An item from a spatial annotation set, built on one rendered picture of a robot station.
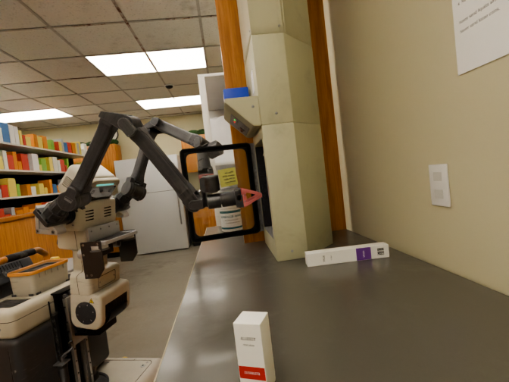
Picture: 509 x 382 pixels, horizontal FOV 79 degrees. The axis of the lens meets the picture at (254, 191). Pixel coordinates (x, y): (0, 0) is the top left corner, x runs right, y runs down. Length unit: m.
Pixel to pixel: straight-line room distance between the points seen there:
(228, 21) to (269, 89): 0.56
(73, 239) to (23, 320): 0.37
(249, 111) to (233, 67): 0.46
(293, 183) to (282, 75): 0.37
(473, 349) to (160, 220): 5.73
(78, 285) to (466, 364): 1.44
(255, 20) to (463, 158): 0.76
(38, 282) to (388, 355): 1.57
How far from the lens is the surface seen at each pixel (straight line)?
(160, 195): 6.05
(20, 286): 1.86
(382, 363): 0.58
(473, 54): 0.89
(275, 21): 1.20
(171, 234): 6.10
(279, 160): 1.07
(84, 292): 1.63
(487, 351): 0.64
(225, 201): 1.18
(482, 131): 0.87
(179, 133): 1.62
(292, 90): 1.13
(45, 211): 1.47
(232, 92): 1.30
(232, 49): 1.53
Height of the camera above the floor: 1.25
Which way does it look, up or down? 3 degrees down
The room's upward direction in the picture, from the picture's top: 7 degrees counter-clockwise
